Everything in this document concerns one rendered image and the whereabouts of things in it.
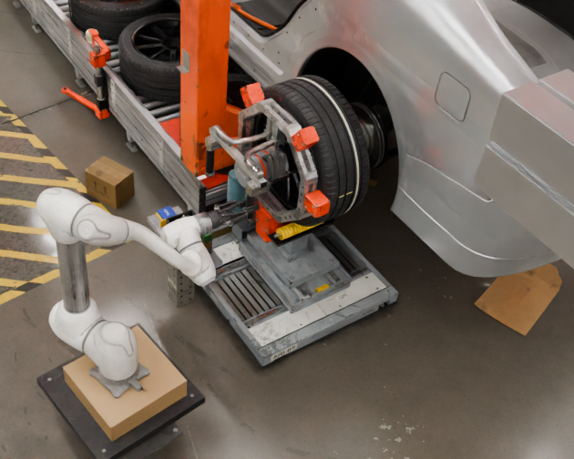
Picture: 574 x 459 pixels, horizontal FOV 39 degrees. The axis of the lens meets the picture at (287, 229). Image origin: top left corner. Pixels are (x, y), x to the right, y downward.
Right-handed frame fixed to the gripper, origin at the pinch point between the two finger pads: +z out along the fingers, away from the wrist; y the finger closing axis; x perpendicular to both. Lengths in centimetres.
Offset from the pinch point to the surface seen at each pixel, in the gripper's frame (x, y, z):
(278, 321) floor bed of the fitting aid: -75, 11, 15
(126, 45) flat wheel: -32, -183, 31
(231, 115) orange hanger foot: -1, -59, 27
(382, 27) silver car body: 70, -1, 59
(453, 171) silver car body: 35, 53, 59
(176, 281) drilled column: -64, -28, -20
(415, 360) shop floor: -83, 59, 64
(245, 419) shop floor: -83, 45, -25
